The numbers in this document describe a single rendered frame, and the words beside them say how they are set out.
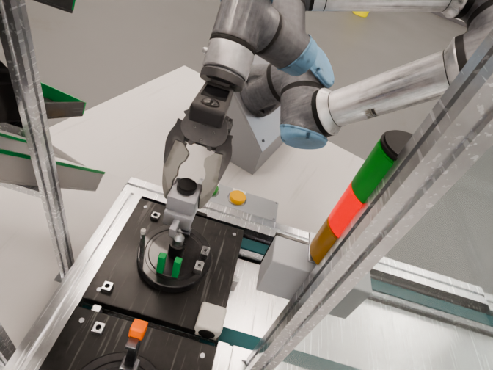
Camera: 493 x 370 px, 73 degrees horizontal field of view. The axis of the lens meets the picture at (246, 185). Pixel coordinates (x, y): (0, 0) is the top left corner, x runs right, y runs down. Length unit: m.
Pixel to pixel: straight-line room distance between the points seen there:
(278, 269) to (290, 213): 0.60
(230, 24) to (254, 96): 0.43
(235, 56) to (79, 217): 0.55
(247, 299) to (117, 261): 0.27
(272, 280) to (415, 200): 0.21
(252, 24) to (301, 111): 0.32
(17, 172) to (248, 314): 0.47
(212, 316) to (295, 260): 0.26
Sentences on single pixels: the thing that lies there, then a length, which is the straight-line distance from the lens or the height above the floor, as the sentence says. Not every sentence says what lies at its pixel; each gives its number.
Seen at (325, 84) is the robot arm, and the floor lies 1.20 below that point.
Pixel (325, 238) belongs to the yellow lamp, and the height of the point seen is 1.30.
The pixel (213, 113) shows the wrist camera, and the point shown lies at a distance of 0.44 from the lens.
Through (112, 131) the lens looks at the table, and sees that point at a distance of 1.11.
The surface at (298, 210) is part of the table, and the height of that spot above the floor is 0.86.
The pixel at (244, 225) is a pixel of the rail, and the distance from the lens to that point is 0.77.
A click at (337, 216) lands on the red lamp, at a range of 0.33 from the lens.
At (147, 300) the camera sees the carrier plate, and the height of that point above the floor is 0.97.
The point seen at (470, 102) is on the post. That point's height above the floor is 1.48.
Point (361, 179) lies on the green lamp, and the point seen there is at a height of 1.38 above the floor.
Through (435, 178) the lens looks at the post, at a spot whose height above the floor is 1.42.
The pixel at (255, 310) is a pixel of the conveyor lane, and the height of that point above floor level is 0.92.
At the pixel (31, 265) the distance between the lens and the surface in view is 0.82.
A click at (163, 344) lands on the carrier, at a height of 0.97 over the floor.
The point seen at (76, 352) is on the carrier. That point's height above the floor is 0.97.
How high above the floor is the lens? 1.54
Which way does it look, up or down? 43 degrees down
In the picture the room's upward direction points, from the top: 20 degrees clockwise
